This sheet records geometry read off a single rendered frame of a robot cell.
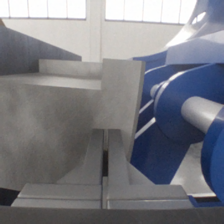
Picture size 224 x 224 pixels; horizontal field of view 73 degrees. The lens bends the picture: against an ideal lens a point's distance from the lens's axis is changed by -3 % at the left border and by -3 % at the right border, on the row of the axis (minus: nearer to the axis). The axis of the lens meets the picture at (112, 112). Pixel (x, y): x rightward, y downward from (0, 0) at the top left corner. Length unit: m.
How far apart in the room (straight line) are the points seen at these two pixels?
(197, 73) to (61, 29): 9.21
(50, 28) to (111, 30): 3.22
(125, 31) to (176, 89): 8.88
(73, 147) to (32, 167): 0.05
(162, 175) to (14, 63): 0.63
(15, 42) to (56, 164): 0.18
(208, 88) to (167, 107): 0.15
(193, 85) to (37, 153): 0.49
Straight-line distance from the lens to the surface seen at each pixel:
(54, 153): 0.18
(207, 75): 0.59
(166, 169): 0.70
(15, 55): 0.27
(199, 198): 2.67
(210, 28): 2.49
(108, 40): 9.22
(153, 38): 9.62
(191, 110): 0.51
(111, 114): 0.15
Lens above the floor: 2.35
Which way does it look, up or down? 16 degrees down
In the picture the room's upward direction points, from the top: 2 degrees clockwise
